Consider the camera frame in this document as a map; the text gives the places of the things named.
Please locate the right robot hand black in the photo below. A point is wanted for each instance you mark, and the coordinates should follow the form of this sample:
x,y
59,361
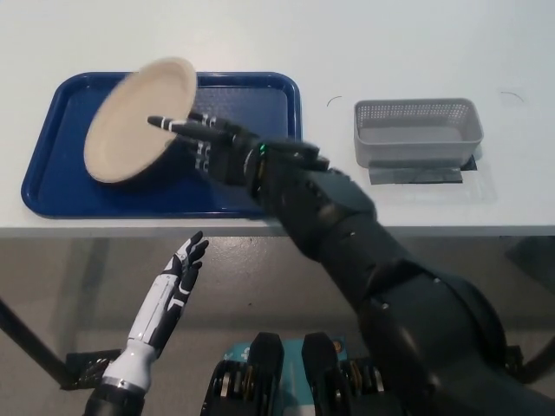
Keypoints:
x,y
225,156

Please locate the blue plastic tray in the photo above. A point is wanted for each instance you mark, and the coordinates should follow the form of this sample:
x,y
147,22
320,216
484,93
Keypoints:
x,y
243,186

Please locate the robot body black teal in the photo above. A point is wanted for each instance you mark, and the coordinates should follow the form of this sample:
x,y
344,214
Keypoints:
x,y
269,377

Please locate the black table leg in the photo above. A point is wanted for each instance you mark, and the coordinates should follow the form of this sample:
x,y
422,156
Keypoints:
x,y
30,336

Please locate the grey perforated plastic basket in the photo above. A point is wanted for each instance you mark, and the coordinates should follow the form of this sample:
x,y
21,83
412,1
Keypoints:
x,y
416,149

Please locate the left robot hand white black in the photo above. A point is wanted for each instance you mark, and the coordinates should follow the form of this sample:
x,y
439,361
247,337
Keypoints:
x,y
169,299

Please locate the beige paper plate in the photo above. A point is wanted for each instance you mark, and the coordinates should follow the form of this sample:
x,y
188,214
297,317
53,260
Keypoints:
x,y
134,125

